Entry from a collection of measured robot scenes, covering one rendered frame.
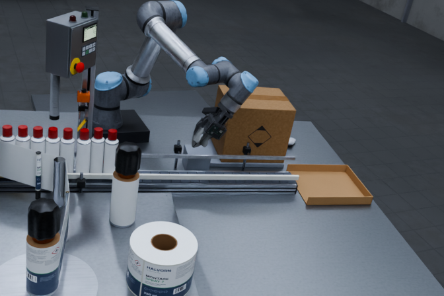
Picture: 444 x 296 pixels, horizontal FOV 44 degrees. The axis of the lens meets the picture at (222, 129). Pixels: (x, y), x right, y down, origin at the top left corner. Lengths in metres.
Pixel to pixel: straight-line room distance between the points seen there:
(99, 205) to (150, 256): 0.48
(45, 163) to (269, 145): 1.00
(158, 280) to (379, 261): 0.89
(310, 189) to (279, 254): 0.49
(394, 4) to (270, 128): 7.81
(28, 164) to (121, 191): 0.37
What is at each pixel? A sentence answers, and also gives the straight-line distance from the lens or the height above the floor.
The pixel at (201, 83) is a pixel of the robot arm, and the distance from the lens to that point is 2.02.
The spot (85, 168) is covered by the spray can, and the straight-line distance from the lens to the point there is 2.16.
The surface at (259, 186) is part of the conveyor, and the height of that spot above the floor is 0.87.
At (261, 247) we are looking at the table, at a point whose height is 0.83.
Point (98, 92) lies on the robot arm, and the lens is 2.50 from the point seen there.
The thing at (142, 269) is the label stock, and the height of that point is 0.99.
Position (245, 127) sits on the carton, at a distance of 2.40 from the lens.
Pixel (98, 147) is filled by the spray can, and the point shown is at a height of 1.02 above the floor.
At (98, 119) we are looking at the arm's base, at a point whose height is 0.93.
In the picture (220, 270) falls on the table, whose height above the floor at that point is 0.83.
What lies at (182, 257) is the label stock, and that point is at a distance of 1.64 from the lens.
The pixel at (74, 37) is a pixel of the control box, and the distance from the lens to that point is 1.97.
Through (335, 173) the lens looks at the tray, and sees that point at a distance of 2.63.
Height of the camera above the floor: 2.08
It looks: 26 degrees down
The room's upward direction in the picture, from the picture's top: 10 degrees clockwise
